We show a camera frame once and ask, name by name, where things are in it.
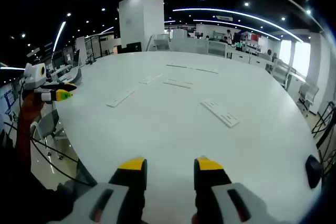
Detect white socket holder cover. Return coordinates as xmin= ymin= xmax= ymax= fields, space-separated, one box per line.
xmin=163 ymin=78 xmax=194 ymax=89
xmin=138 ymin=73 xmax=163 ymax=85

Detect long curved ceiling light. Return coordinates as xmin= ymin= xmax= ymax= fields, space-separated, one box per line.
xmin=172 ymin=8 xmax=305 ymax=42

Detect white mesh office chair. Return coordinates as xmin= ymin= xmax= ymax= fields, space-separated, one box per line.
xmin=296 ymin=83 xmax=320 ymax=117

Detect black metal stand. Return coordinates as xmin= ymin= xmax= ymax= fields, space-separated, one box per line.
xmin=311 ymin=100 xmax=336 ymax=148

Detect person's left hand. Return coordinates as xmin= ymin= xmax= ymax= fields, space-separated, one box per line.
xmin=20 ymin=93 xmax=46 ymax=127

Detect black monitor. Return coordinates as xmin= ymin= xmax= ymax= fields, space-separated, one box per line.
xmin=125 ymin=41 xmax=142 ymax=53

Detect white cabinet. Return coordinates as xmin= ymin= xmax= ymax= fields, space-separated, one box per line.
xmin=173 ymin=28 xmax=187 ymax=40

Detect white low partitions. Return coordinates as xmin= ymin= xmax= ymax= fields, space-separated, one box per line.
xmin=153 ymin=34 xmax=228 ymax=57

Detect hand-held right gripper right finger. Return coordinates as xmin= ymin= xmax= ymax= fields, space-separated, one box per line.
xmin=193 ymin=155 xmax=287 ymax=224

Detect black chair backrest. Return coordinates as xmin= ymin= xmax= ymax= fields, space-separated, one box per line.
xmin=305 ymin=155 xmax=323 ymax=189

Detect black cable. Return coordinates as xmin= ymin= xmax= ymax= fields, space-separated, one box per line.
xmin=2 ymin=121 xmax=91 ymax=185

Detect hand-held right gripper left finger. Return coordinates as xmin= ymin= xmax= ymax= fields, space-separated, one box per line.
xmin=56 ymin=156 xmax=148 ymax=224

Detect white square pillar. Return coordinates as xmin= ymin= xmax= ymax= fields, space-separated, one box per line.
xmin=118 ymin=0 xmax=165 ymax=53

